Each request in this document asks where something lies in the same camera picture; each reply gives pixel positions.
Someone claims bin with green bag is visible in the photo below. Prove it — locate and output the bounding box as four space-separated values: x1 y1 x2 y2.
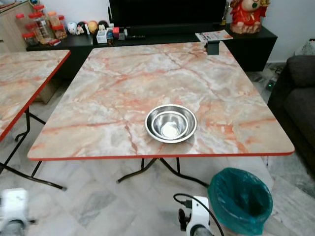
208 167 274 236

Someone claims large steel bowl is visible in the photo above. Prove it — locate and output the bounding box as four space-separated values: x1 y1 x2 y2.
145 104 198 144

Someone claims small steel bowl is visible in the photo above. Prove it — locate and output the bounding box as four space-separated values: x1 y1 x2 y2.
151 111 191 140

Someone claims floor power strip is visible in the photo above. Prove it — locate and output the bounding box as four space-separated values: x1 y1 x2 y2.
266 78 279 92

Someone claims dark grey sofa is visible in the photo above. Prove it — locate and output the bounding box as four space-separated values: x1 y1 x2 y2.
267 55 315 164

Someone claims black table clamp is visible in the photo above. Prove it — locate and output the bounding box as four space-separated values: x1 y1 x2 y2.
206 41 221 56

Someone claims black television console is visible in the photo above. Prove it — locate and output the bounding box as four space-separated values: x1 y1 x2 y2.
26 25 278 73

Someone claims red and white magazine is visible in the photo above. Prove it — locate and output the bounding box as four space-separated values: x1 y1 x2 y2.
195 29 233 43

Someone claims small white box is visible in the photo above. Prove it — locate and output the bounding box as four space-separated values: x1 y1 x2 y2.
96 30 108 44

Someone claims black television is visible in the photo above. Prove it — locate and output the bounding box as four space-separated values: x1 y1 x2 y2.
108 0 227 29

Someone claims light patterned cushion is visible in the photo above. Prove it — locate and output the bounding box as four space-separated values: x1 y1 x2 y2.
295 39 315 58

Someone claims yellow round doll figurine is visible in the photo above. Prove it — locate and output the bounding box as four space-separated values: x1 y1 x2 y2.
87 20 98 34

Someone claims red fortune figurine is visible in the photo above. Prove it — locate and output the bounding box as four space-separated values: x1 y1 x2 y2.
230 0 271 35

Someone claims light wooden cabinet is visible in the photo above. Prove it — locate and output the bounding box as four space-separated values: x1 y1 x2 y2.
0 1 33 54

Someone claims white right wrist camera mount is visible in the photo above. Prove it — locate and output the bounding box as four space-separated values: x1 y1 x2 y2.
187 196 210 236

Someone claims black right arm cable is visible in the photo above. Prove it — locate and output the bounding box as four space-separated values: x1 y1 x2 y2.
173 193 225 236

